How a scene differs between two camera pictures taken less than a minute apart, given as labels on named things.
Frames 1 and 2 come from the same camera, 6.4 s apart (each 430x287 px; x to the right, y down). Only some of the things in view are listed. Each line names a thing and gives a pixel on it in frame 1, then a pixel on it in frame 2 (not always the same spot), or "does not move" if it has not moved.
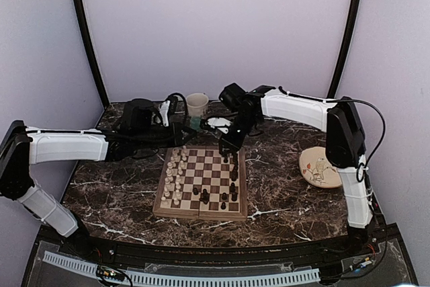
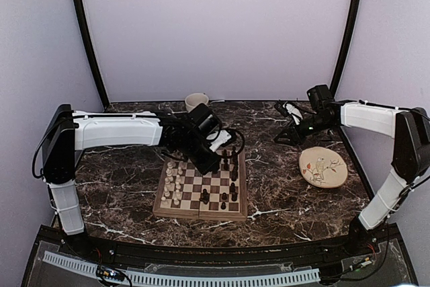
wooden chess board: x=198 y=183 does not move
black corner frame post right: x=350 y=29 does not move
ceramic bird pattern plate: x=316 y=169 does not move
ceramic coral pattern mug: x=197 y=103 does not move
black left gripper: x=176 y=137 to x=212 y=165
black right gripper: x=226 y=142 to x=293 y=133
